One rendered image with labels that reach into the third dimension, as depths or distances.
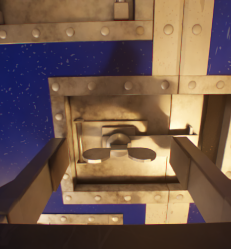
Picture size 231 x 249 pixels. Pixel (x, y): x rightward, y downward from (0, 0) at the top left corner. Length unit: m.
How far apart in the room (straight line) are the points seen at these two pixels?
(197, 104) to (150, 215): 0.12
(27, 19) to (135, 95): 0.11
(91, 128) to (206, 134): 0.11
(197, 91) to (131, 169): 0.10
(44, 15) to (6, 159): 0.14
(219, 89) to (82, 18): 0.13
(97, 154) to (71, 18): 0.12
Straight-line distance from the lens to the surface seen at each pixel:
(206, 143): 0.20
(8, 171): 0.21
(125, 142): 0.17
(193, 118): 0.19
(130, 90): 0.15
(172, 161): 0.16
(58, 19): 0.18
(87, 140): 0.18
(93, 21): 0.18
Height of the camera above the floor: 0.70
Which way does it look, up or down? 17 degrees up
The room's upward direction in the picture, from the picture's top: 179 degrees clockwise
